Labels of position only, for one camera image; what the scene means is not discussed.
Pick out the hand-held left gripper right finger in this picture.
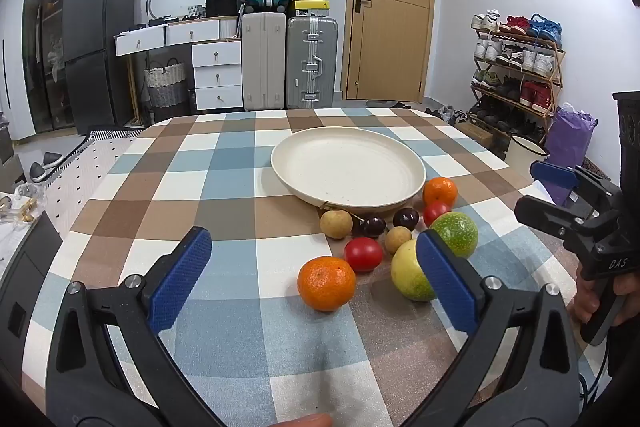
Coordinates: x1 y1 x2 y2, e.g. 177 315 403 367
404 229 582 427

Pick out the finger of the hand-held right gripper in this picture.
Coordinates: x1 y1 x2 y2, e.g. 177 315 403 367
530 160 622 214
514 195 602 254

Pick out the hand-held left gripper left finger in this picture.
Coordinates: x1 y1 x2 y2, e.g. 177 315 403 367
45 226 227 427

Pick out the yellow green round fruit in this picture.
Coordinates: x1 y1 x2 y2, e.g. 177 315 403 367
390 239 437 303

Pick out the green speckled round fruit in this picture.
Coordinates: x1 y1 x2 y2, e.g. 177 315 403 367
429 211 479 259

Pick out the brown longan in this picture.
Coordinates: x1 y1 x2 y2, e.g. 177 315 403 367
384 227 414 256
319 209 354 240

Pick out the small red tomato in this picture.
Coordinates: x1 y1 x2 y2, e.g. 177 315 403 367
423 201 452 227

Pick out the dark purple round fruit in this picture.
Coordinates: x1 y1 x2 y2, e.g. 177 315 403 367
351 213 388 239
392 207 420 231

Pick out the large red tomato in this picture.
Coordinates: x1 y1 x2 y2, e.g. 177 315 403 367
343 237 384 273

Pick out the orange mandarin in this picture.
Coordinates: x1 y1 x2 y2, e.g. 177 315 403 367
297 256 357 313
422 177 459 208

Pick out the cream round plate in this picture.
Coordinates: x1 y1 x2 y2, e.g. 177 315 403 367
270 128 427 212

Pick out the person's right hand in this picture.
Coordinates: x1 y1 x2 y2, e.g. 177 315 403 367
572 266 640 329

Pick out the person's left hand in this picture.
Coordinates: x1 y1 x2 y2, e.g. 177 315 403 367
267 413 334 427

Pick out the white bucket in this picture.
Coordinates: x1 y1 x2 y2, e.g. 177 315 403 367
506 134 549 170

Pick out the purple bag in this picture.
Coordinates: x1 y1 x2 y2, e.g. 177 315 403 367
545 104 598 168

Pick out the brown cardboard box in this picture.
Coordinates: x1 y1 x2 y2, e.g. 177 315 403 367
456 122 493 145

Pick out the wooden shoe rack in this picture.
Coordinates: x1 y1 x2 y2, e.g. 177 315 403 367
469 24 565 142

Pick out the pile of dark shoes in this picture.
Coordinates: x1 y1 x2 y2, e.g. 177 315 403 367
425 105 471 125

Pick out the shoe rack with shoes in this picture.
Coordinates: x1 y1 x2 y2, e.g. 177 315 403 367
470 9 563 138

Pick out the clear plastic bag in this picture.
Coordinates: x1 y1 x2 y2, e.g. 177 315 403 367
0 182 48 224

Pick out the grey white woven basket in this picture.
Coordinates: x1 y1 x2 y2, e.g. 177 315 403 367
144 58 187 108

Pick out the white drawer unit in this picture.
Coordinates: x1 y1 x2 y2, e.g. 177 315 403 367
192 41 244 110

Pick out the beige suitcase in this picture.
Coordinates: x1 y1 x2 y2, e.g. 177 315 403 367
241 12 287 111

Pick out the wooden door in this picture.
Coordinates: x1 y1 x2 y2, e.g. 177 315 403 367
345 0 435 104

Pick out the white drawer desk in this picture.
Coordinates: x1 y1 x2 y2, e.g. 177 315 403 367
114 19 221 56

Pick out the dark grey refrigerator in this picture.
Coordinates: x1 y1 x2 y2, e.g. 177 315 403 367
62 0 137 136

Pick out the silver suitcase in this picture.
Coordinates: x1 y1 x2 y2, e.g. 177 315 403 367
286 16 339 110

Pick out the black storage bin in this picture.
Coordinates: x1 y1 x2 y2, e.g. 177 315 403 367
205 0 241 18

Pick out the glass door cabinet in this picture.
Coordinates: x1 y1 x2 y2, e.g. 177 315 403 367
22 0 86 134

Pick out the black cable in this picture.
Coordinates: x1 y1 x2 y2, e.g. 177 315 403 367
577 337 613 408

